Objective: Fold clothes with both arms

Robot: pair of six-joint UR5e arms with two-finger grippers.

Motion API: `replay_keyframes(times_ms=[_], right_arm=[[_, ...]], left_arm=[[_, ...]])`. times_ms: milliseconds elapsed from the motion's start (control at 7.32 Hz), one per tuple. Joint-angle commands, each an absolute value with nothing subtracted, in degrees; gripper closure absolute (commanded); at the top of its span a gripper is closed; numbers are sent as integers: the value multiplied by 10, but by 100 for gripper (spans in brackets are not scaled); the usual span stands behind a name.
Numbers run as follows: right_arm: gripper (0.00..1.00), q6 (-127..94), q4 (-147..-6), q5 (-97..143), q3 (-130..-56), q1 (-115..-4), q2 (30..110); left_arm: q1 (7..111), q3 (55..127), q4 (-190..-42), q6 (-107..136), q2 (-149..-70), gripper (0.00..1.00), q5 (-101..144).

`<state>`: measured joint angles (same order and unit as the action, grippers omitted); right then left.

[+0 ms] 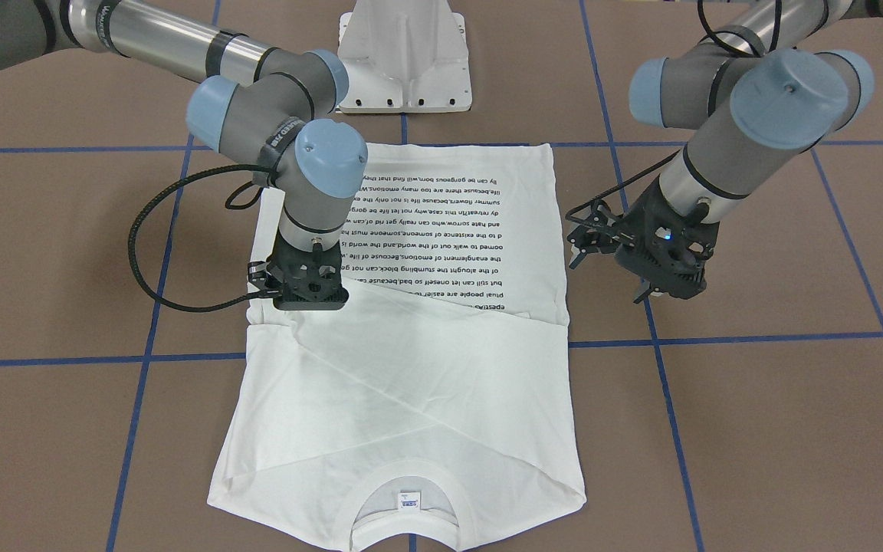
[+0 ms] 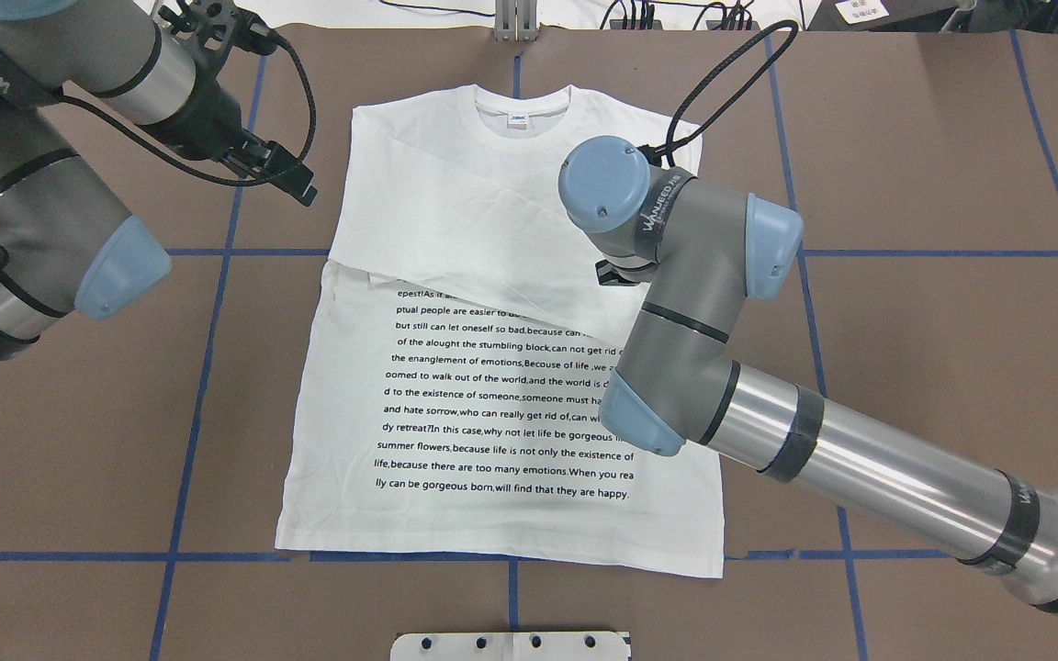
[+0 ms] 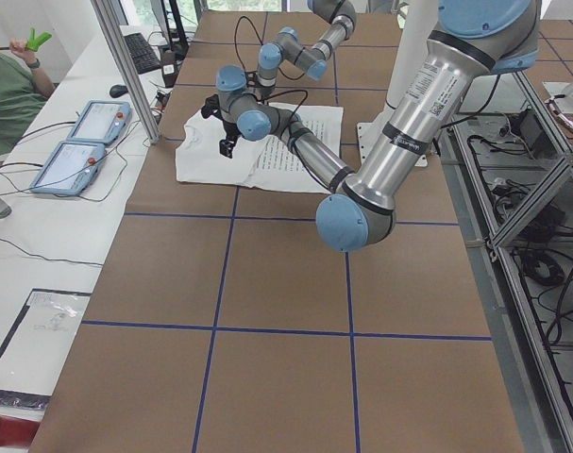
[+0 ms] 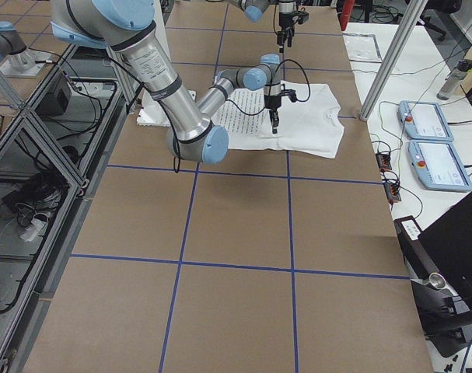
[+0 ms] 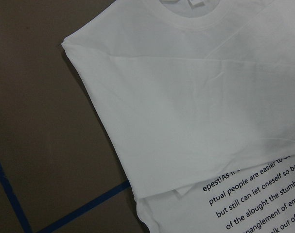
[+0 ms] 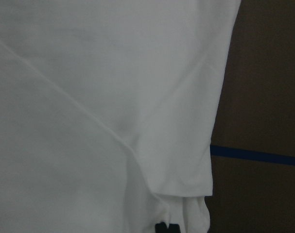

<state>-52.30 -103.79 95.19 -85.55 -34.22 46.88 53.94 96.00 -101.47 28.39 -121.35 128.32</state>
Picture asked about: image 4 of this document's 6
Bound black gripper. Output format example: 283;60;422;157
277;12;294;52
264;94;281;134

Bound white long-sleeve printed shirt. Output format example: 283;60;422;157
212;82;344;159

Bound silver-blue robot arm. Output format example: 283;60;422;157
51;1;282;164
228;0;309;54

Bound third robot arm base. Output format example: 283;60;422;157
0;21;52;78

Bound plastic document sleeve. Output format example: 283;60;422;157
343;33;383;63

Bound small electronics board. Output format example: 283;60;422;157
383;181;401;205
376;152;393;172

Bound upper blue teach pendant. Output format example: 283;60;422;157
397;100;454;142

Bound blue teach pendant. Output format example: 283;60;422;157
397;100;454;142
408;140;472;192

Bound lower blue teach pendant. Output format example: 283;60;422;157
408;140;472;192

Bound grey water bottle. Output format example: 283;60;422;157
436;59;472;100

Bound metal cup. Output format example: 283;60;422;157
427;273;447;291

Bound white power strip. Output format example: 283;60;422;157
19;218;46;242

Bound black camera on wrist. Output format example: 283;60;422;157
281;89;298;103
295;11;309;24

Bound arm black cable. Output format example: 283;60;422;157
103;37;311;174

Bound aluminium frame post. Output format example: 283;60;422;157
359;0;428;121

